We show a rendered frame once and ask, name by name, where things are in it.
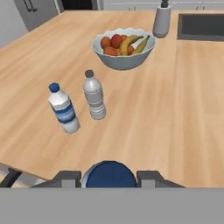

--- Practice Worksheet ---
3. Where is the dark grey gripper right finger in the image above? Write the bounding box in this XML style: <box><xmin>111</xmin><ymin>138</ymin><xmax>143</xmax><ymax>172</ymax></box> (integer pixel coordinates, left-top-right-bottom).
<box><xmin>136</xmin><ymin>170</ymin><xmax>185</xmax><ymax>189</ymax></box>

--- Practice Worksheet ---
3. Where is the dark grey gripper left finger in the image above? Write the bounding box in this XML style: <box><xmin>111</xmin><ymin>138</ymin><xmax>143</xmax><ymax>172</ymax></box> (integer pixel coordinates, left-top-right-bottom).
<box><xmin>31</xmin><ymin>170</ymin><xmax>82</xmax><ymax>189</ymax></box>

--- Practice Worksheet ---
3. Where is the blue-capped bottle seen from above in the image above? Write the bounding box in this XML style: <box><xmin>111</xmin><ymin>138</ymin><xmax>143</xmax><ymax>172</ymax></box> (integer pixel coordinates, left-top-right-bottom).
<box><xmin>80</xmin><ymin>160</ymin><xmax>138</xmax><ymax>189</ymax></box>

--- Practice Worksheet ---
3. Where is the white bottle with blue label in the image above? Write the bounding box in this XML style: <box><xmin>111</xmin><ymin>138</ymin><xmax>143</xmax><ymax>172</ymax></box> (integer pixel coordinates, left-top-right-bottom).
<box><xmin>47</xmin><ymin>82</ymin><xmax>81</xmax><ymax>135</ymax></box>

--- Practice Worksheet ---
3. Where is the grey plastic water bottle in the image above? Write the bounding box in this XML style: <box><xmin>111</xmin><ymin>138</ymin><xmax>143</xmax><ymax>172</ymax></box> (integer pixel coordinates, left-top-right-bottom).
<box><xmin>83</xmin><ymin>69</ymin><xmax>107</xmax><ymax>121</ymax></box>

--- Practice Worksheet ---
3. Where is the pale blue scalloped fruit bowl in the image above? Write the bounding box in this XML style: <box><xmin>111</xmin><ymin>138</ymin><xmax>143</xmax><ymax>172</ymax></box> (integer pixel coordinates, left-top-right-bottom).
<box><xmin>91</xmin><ymin>27</ymin><xmax>158</xmax><ymax>71</ymax></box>

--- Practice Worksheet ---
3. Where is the green-tipped banana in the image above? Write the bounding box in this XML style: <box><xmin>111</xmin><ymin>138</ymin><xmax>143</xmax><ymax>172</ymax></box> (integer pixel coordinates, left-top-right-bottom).
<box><xmin>131</xmin><ymin>34</ymin><xmax>151</xmax><ymax>55</ymax></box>

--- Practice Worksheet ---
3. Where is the yellow banana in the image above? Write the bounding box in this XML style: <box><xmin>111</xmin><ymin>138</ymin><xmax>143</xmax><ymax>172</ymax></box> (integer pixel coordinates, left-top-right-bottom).
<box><xmin>119</xmin><ymin>34</ymin><xmax>144</xmax><ymax>57</ymax></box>

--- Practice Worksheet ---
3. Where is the orange fruit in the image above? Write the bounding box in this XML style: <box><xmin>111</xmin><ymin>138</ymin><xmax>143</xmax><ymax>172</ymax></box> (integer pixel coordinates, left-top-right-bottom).
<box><xmin>100</xmin><ymin>36</ymin><xmax>112</xmax><ymax>50</ymax></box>

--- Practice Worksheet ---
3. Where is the red apple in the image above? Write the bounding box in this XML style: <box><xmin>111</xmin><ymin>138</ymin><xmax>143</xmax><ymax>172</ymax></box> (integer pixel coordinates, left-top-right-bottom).
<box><xmin>110</xmin><ymin>33</ymin><xmax>123</xmax><ymax>49</ymax></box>

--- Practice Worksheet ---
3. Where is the grey soap dispenser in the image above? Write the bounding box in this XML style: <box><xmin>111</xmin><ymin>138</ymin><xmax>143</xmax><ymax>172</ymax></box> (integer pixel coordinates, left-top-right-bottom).
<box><xmin>152</xmin><ymin>0</ymin><xmax>172</xmax><ymax>39</ymax></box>

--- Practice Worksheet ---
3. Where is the dark grey sink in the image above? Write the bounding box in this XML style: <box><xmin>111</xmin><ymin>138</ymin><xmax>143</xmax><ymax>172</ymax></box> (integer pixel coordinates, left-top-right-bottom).
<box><xmin>176</xmin><ymin>12</ymin><xmax>224</xmax><ymax>42</ymax></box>

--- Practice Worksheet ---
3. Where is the grey fridge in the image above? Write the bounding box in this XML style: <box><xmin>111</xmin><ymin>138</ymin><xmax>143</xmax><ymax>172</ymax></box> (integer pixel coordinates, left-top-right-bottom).
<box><xmin>13</xmin><ymin>0</ymin><xmax>61</xmax><ymax>32</ymax></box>

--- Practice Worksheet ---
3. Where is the white cupboard run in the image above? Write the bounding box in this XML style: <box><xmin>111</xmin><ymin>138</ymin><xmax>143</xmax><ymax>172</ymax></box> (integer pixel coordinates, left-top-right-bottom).
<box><xmin>99</xmin><ymin>0</ymin><xmax>224</xmax><ymax>12</ymax></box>

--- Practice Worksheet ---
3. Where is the dark stool frame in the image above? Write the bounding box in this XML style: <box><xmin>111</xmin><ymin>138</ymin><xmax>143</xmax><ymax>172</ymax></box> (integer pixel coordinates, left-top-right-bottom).
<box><xmin>0</xmin><ymin>163</ymin><xmax>23</xmax><ymax>188</ymax></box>

